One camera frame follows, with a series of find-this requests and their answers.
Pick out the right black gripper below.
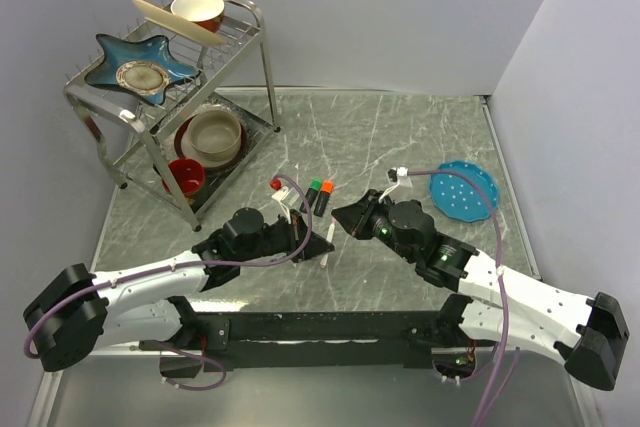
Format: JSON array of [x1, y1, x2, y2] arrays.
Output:
[[331, 189, 418, 264]]

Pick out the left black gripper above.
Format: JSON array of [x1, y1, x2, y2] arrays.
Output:
[[237, 208, 333, 262]]

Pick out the white pen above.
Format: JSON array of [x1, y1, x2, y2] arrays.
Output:
[[319, 217, 336, 269]]

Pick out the black orange-tipped highlighter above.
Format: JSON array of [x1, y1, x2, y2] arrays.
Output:
[[313, 189, 331, 217]]

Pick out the orange highlighter cap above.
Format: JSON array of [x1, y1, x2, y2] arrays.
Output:
[[321, 181, 333, 194]]

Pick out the black green-tipped highlighter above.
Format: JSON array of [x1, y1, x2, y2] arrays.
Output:
[[300, 184, 321, 213]]

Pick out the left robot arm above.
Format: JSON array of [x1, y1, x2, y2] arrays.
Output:
[[23, 208, 335, 372]]

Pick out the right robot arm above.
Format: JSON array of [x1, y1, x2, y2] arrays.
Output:
[[332, 190, 629, 391]]

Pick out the blue polka-dot plate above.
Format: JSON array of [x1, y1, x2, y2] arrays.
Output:
[[429, 160, 500, 223]]

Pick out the red cup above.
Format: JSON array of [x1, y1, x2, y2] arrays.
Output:
[[168, 158, 206, 196]]

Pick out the grey ceramic bowl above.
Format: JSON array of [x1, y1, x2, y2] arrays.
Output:
[[180, 109, 243, 169]]

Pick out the dark red plate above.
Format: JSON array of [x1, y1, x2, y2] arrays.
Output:
[[173, 115, 248, 168]]

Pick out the steel dish rack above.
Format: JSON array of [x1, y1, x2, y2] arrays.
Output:
[[63, 0, 281, 230]]

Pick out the small round patterned saucer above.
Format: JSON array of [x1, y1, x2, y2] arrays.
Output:
[[115, 60, 170, 96]]

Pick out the blue star-shaped dish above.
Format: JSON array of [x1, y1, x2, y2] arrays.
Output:
[[84, 34, 201, 105]]

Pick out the white and red bowl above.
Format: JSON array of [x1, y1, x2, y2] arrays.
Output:
[[170, 0, 225, 33]]

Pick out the beige oval plate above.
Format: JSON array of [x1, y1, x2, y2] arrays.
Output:
[[131, 0, 226, 47]]

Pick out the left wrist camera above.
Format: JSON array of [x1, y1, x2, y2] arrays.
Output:
[[270, 178, 299, 222]]

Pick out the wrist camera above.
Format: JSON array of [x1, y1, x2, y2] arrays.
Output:
[[378, 167, 413, 203], [270, 178, 299, 222]]

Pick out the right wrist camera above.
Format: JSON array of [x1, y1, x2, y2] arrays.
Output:
[[378, 167, 413, 203]]

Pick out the black base frame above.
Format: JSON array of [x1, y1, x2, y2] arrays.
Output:
[[169, 308, 491, 370]]

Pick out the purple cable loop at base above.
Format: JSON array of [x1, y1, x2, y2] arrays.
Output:
[[159, 349, 234, 392]]

